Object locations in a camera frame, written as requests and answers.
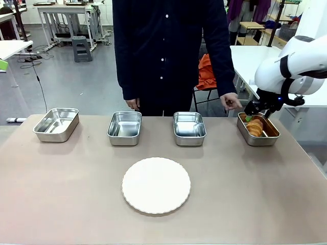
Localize person left forearm dark sleeve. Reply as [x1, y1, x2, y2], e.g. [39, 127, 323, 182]
[208, 45, 237, 97]

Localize purple hanging clothing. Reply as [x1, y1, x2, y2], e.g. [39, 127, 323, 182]
[227, 0, 272, 24]

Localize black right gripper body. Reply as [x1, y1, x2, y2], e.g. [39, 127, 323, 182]
[244, 88, 284, 113]

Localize rectangular steel container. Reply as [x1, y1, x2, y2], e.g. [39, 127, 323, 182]
[32, 107, 80, 143]
[173, 111, 207, 147]
[237, 111, 281, 147]
[106, 111, 143, 146]

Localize grey plastic step stool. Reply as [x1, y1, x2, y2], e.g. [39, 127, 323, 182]
[71, 35, 93, 63]

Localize person right forearm dark sleeve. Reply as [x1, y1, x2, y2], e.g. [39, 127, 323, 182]
[116, 48, 140, 101]

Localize thin black floor cable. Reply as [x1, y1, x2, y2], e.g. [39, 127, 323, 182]
[17, 48, 49, 113]

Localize large white table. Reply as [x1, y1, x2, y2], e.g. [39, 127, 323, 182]
[229, 45, 327, 108]

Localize white scalloped round plate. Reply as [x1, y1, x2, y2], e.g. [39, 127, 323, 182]
[121, 157, 192, 215]

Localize person left hand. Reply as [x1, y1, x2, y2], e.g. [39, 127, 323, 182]
[219, 92, 243, 111]

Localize person torso dark shirt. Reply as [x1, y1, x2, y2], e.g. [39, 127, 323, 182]
[111, 0, 232, 117]

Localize black frame chair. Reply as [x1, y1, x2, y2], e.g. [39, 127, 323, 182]
[192, 45, 228, 113]

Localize orange cloth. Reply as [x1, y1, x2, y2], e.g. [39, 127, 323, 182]
[196, 53, 218, 91]

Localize golden brown bread loaf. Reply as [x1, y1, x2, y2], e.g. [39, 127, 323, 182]
[246, 118, 264, 137]

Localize black vertical pole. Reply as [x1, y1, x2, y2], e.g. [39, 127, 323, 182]
[267, 0, 286, 48]
[12, 0, 31, 42]

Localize small white table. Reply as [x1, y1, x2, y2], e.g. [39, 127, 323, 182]
[0, 40, 34, 61]

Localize person right hand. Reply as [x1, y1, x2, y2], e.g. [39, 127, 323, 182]
[125, 98, 141, 111]

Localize wooden shelf rack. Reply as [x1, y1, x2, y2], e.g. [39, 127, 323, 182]
[236, 14, 302, 47]

